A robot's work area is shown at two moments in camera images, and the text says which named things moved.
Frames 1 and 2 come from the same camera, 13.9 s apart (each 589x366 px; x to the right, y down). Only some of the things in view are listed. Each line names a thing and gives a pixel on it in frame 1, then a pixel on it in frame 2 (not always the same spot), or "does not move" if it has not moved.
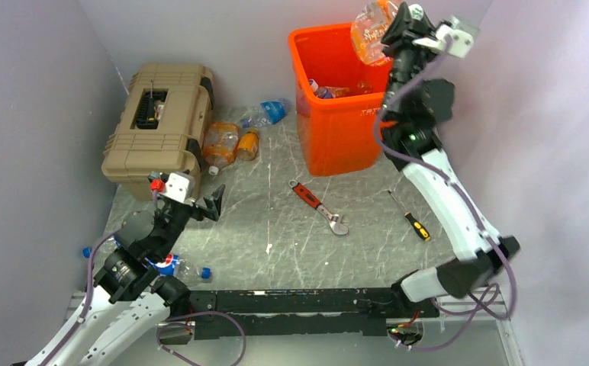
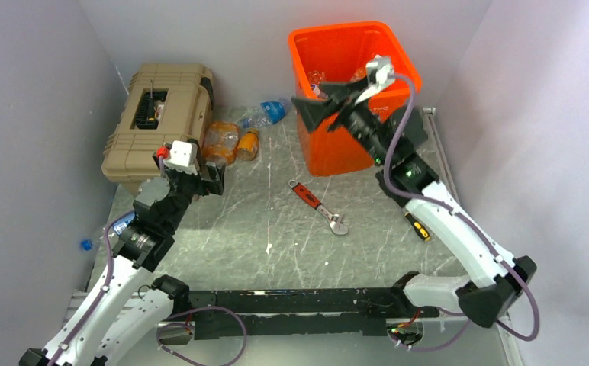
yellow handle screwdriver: x=417 y=226 does not move
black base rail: x=256 y=313 does not move
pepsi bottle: x=172 y=266 -> x=316 y=76
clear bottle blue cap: x=104 y=248 -> x=117 y=229
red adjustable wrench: x=333 y=219 does not move
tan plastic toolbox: x=166 y=109 does not move
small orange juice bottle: x=248 y=146 does not move
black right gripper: x=401 y=24 -> x=314 y=110
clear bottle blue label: x=270 y=112 does not move
